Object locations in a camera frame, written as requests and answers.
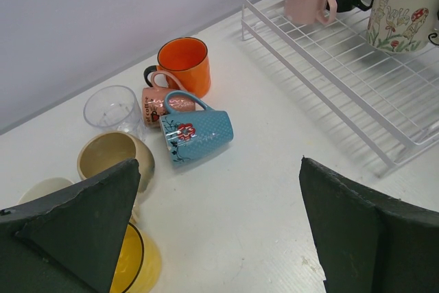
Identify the blue mug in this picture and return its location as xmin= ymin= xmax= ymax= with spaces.
xmin=159 ymin=91 xmax=234 ymax=167

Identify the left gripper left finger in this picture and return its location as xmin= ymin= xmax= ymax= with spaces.
xmin=1 ymin=159 xmax=141 ymax=292

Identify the green inside mug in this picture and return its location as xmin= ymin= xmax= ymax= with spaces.
xmin=366 ymin=0 xmax=438 ymax=54

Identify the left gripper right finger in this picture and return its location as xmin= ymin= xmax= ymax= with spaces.
xmin=299 ymin=158 xmax=438 ymax=292

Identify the yellow mug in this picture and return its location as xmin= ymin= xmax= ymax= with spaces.
xmin=110 ymin=222 xmax=162 ymax=293

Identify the beige mug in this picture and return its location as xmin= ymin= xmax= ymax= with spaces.
xmin=77 ymin=131 xmax=156 ymax=200

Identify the clear plastic cup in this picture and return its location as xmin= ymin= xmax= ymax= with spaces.
xmin=83 ymin=85 xmax=147 ymax=141

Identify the pink patterned mug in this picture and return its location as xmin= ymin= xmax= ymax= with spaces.
xmin=141 ymin=70 xmax=195 ymax=128

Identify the orange mug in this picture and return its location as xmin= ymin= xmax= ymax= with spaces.
xmin=143 ymin=37 xmax=211 ymax=98

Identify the clear dish rack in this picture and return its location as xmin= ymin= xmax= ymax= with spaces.
xmin=241 ymin=0 xmax=438 ymax=169

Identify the white light-blue mug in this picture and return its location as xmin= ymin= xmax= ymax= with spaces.
xmin=17 ymin=176 xmax=141 ymax=225

